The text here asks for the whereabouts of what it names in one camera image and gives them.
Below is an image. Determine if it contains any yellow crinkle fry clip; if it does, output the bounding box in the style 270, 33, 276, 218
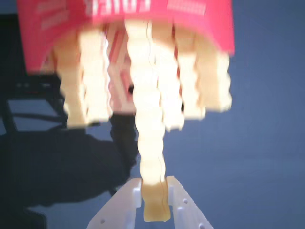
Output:
78, 30, 113, 124
175, 35, 207, 120
50, 44, 89, 130
154, 27, 186, 132
197, 39, 233, 113
123, 20, 173, 223

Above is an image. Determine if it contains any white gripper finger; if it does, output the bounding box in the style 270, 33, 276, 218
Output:
166, 176, 213, 229
86, 177, 144, 229

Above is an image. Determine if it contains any red fries clips box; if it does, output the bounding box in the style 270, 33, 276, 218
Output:
16, 0, 236, 77

